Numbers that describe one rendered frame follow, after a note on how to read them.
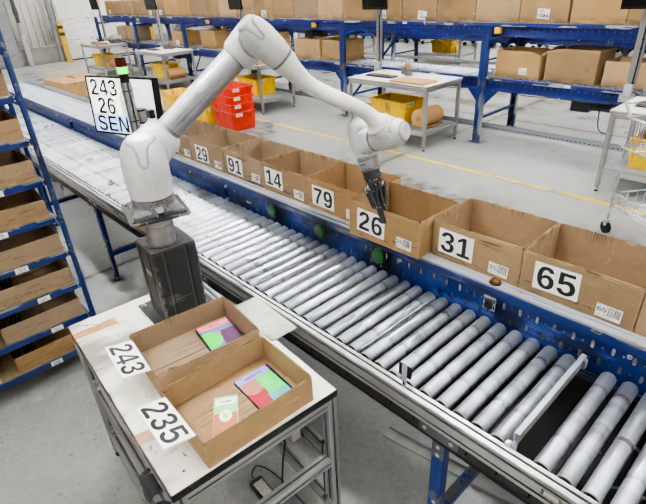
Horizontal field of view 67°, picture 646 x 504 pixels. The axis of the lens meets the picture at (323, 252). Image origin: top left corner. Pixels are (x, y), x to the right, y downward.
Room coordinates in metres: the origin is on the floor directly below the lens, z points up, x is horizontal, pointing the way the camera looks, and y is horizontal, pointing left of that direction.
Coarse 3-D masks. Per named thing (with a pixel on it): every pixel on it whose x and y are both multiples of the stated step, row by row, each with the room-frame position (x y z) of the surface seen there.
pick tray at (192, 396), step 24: (216, 360) 1.26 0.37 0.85; (240, 360) 1.31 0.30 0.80; (264, 360) 1.35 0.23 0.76; (288, 360) 1.25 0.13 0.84; (192, 384) 1.20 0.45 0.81; (216, 384) 1.24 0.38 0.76; (192, 408) 1.14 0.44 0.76; (240, 408) 1.13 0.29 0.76; (264, 408) 1.04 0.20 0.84; (288, 408) 1.09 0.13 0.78; (240, 432) 0.99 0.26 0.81; (264, 432) 1.03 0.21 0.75; (216, 456) 0.93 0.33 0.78
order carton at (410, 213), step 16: (400, 192) 2.20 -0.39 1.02; (416, 192) 2.13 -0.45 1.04; (352, 208) 2.04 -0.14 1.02; (368, 208) 1.97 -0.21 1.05; (400, 208) 2.19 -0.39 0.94; (416, 208) 2.13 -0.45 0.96; (432, 208) 2.06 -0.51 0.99; (448, 208) 1.90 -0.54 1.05; (352, 224) 2.04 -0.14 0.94; (400, 224) 1.84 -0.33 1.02; (416, 224) 1.78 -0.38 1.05; (432, 224) 1.83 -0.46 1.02; (384, 240) 1.90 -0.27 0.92; (416, 240) 1.78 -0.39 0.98; (416, 256) 1.77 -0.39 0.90
